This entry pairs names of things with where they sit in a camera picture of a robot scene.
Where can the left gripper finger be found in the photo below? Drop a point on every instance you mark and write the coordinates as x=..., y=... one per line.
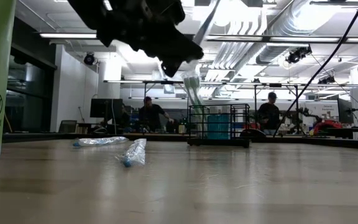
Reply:
x=188, y=49
x=170, y=67

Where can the blue toothbrush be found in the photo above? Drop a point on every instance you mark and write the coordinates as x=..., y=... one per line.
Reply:
x=101, y=141
x=135, y=152

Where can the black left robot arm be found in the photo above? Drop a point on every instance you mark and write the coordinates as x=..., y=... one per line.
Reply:
x=85, y=12

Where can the person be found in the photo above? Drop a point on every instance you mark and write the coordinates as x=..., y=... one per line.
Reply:
x=268, y=115
x=151, y=116

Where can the black hanging spotlight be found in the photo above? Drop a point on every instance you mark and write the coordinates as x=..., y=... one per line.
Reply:
x=89, y=59

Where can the black computer monitor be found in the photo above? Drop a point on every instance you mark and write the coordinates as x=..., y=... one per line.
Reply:
x=104, y=108

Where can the black office chair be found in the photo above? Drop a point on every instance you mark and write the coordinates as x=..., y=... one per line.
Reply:
x=67, y=126

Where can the dark glass partition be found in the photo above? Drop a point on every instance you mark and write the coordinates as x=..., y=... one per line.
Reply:
x=30, y=93

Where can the red object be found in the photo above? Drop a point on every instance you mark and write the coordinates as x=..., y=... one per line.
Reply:
x=328, y=126

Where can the dark side-on monitor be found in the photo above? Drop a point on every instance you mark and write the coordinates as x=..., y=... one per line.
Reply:
x=345, y=110

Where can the black workstation frame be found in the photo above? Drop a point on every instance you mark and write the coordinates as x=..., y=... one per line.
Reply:
x=154, y=82
x=275, y=85

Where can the silver ventilation duct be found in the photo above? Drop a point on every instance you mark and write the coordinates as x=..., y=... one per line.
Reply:
x=287, y=21

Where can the black ceiling camera cluster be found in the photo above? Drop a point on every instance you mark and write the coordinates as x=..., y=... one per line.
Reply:
x=297, y=55

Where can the black aluminium table frame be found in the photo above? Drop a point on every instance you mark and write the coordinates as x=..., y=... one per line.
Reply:
x=57, y=136

